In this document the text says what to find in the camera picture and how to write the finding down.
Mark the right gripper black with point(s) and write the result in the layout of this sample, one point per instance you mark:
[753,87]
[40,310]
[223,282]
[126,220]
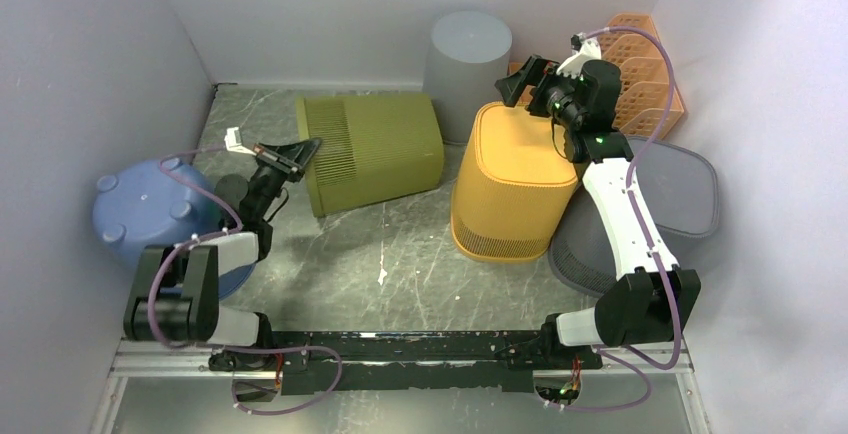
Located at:
[532,74]

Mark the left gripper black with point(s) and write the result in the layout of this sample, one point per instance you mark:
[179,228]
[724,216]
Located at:
[289,159]

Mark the light grey plastic bin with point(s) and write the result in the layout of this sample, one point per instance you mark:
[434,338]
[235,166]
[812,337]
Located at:
[469,51]

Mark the olive green mesh bin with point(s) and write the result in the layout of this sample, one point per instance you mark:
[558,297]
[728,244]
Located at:
[374,148]

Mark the yellow mesh bin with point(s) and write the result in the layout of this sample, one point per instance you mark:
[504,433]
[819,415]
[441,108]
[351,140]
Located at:
[513,186]

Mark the blue plastic bin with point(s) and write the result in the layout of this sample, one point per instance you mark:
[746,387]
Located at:
[141,206]

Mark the dark grey mesh bin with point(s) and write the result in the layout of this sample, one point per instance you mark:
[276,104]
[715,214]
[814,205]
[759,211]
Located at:
[680,189]

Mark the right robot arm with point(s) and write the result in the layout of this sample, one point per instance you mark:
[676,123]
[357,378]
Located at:
[652,297]

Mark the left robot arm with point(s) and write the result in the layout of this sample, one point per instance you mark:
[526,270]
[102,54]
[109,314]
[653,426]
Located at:
[174,299]

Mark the orange plastic file organizer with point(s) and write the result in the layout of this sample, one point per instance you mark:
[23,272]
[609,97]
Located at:
[647,102]

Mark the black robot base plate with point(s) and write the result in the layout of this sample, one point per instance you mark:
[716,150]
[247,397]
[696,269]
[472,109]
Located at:
[310,362]

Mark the aluminium rail frame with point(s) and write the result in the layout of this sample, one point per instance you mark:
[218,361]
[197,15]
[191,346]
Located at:
[153,389]

